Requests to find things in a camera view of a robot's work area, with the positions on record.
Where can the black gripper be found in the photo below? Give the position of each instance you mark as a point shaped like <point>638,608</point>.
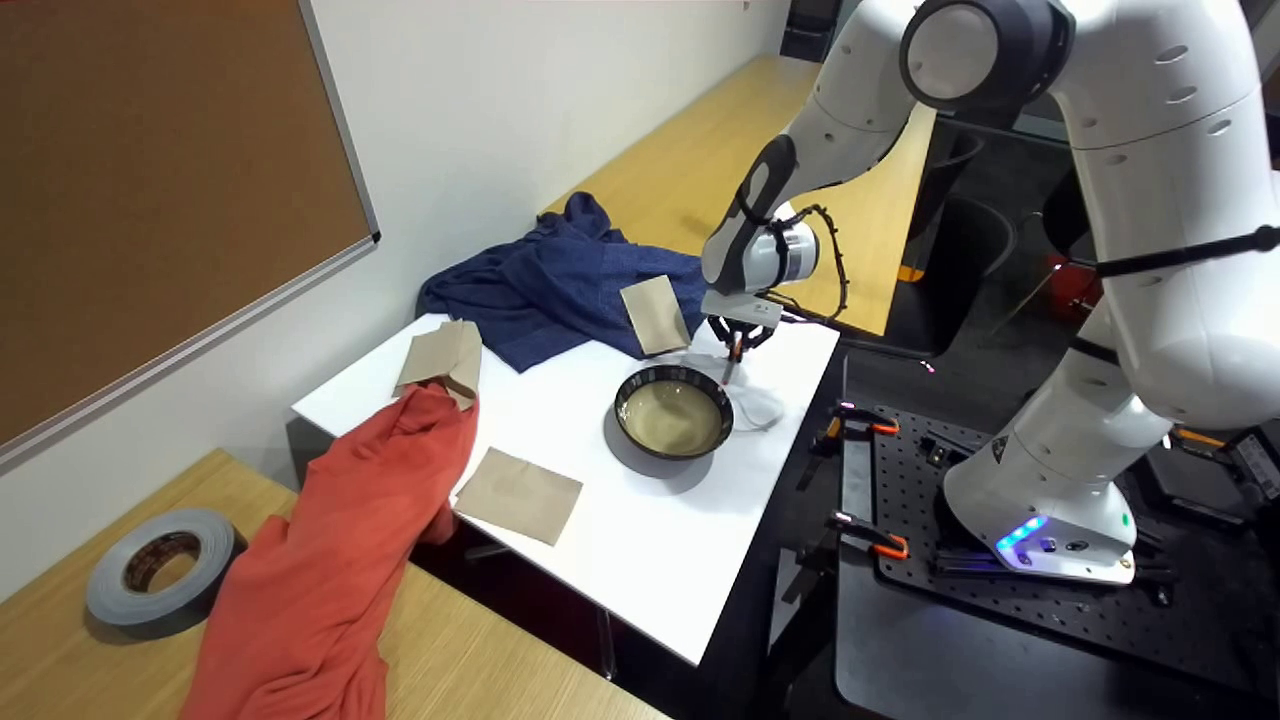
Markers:
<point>742,324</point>

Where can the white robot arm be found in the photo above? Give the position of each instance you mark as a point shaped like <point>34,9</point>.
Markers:
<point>1179,211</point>

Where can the black bowl with beige inside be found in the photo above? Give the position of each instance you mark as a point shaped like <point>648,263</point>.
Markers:
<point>674,414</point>

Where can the tan cloth square near bowl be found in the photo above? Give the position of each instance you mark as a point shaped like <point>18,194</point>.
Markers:
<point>523,496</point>

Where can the tan cloth square on blue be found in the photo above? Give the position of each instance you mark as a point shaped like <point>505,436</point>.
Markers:
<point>653,318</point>

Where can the white table board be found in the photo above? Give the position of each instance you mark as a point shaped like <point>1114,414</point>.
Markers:
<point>648,540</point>

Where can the orange clamp far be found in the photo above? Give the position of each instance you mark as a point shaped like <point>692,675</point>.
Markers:
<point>860,425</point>

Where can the orange clamp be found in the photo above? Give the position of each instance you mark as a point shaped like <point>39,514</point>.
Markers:
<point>880,547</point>
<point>860,425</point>

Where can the dark blue cloth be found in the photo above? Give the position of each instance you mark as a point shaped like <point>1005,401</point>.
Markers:
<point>557,285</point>

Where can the orange clamp near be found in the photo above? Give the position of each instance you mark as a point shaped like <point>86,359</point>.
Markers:
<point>880,547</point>

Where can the tan cloth under red cloth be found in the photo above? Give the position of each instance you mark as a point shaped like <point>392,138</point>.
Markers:
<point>450,359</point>

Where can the red orange cloth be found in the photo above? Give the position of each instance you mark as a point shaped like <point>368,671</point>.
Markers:
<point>302,608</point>

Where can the cork pin board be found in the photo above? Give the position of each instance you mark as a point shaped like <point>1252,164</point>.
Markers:
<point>171,170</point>

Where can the grey tape roll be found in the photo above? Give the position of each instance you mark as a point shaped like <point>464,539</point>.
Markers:
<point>165,573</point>

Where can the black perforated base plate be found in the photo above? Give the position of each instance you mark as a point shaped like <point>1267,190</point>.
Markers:
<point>952,638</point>

